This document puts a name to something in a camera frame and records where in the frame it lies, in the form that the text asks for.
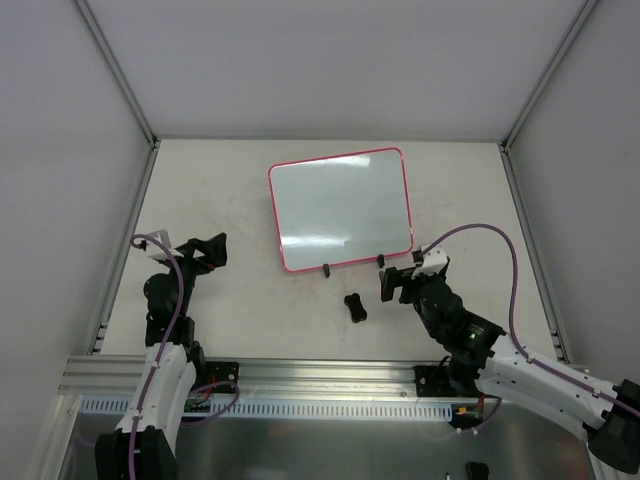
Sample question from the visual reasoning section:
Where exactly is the red bone-shaped eraser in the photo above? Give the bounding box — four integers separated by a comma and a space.
344, 293, 368, 324

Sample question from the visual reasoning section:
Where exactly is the pink framed whiteboard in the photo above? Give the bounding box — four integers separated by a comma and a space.
268, 147, 414, 273

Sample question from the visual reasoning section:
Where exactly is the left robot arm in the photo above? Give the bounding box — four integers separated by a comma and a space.
94, 232, 228, 479

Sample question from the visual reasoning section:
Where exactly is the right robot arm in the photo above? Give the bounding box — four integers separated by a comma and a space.
380, 261, 639, 475

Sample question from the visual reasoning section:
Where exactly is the black eraser on floor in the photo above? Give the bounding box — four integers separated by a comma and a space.
466, 462, 490, 480

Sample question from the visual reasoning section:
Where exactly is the whiteboard wire stand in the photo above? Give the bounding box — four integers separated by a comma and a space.
322, 254, 385, 278

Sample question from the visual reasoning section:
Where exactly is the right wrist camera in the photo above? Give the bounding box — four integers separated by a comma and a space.
411, 244, 449, 277

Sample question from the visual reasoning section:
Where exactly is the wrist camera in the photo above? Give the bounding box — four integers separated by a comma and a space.
411, 244, 449, 277
146, 229, 173, 261

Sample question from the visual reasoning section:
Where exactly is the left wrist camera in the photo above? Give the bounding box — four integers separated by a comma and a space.
146, 229, 173, 261

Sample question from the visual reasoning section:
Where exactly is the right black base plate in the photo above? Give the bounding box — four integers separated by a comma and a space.
413, 365, 457, 398

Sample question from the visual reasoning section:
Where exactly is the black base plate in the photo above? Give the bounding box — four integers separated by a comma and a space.
413, 365, 457, 398
205, 360, 240, 395

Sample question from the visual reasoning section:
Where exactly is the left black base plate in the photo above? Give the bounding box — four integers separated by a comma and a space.
205, 360, 240, 395

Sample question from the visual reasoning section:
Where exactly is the aluminium mounting rail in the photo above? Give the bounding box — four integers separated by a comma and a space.
58, 355, 431, 401

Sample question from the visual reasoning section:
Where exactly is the white slotted cable duct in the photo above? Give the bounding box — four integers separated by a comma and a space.
79, 397, 455, 422

